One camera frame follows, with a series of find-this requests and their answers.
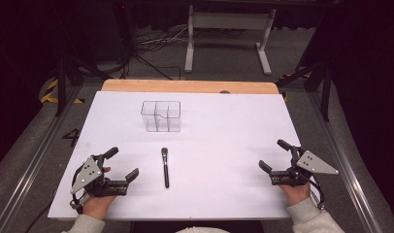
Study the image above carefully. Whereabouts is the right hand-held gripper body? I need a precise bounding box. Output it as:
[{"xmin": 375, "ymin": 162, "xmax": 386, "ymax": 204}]
[{"xmin": 268, "ymin": 146, "xmax": 340, "ymax": 188}]

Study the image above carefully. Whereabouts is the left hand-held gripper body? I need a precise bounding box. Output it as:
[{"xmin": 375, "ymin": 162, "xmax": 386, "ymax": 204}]
[{"xmin": 69, "ymin": 154, "xmax": 129, "ymax": 211}]

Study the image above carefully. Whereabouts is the person's right hand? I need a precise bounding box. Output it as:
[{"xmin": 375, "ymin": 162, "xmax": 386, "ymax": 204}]
[{"xmin": 279, "ymin": 182, "xmax": 312, "ymax": 208}]

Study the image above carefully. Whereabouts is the person's left hand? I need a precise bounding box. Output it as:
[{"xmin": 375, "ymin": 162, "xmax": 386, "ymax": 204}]
[{"xmin": 82, "ymin": 166, "xmax": 117, "ymax": 221}]

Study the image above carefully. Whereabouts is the black makeup brush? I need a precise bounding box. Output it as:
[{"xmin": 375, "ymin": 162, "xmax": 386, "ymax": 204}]
[{"xmin": 160, "ymin": 147, "xmax": 171, "ymax": 189}]

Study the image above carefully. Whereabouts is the yellow black floor tape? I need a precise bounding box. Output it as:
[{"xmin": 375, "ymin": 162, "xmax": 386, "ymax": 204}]
[
  {"xmin": 39, "ymin": 79, "xmax": 85, "ymax": 105},
  {"xmin": 278, "ymin": 72, "xmax": 313, "ymax": 102}
]

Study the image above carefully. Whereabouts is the clear acrylic compartment organizer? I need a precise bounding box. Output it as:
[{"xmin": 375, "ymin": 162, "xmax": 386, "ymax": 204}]
[{"xmin": 140, "ymin": 100, "xmax": 182, "ymax": 133}]

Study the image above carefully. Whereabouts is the white table cover sheet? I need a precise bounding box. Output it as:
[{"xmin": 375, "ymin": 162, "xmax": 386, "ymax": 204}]
[{"xmin": 48, "ymin": 90, "xmax": 319, "ymax": 221}]

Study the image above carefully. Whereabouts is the black tripod stand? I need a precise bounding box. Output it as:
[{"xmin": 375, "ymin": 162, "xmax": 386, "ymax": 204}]
[
  {"xmin": 52, "ymin": 48, "xmax": 114, "ymax": 118},
  {"xmin": 276, "ymin": 57, "xmax": 334, "ymax": 123}
]

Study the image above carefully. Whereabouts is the person's light clothing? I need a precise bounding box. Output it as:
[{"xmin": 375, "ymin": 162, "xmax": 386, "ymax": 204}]
[{"xmin": 175, "ymin": 226, "xmax": 231, "ymax": 233}]

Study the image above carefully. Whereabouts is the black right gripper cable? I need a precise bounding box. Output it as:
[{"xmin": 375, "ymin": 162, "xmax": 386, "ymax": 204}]
[{"xmin": 303, "ymin": 174, "xmax": 326, "ymax": 213}]

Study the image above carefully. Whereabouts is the aluminium floor rail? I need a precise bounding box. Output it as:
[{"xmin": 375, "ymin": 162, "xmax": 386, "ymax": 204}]
[
  {"xmin": 0, "ymin": 84, "xmax": 84, "ymax": 233},
  {"xmin": 306, "ymin": 91, "xmax": 384, "ymax": 233}
]

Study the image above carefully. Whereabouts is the bundle of floor cables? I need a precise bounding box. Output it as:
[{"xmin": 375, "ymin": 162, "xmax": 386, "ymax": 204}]
[{"xmin": 131, "ymin": 24, "xmax": 190, "ymax": 81}]

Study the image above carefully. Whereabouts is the white metal table frame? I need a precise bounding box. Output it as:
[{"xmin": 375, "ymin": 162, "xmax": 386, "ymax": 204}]
[{"xmin": 183, "ymin": 4, "xmax": 278, "ymax": 77}]

